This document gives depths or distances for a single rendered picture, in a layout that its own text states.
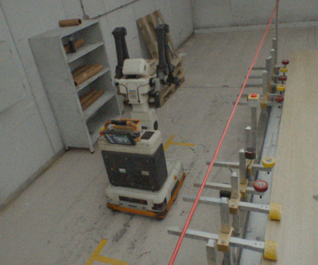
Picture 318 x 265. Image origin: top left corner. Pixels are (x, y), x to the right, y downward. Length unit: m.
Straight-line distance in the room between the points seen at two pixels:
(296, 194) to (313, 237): 0.31
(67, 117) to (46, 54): 0.82
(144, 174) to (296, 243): 1.58
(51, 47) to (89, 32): 0.89
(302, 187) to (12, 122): 3.05
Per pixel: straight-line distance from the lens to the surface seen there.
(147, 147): 2.69
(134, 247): 2.96
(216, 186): 2.06
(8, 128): 3.91
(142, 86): 2.86
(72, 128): 4.34
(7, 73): 3.59
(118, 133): 2.65
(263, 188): 1.98
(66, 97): 4.13
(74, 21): 4.33
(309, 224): 1.80
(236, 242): 1.60
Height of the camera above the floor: 2.16
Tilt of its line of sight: 29 degrees down
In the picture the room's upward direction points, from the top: 10 degrees counter-clockwise
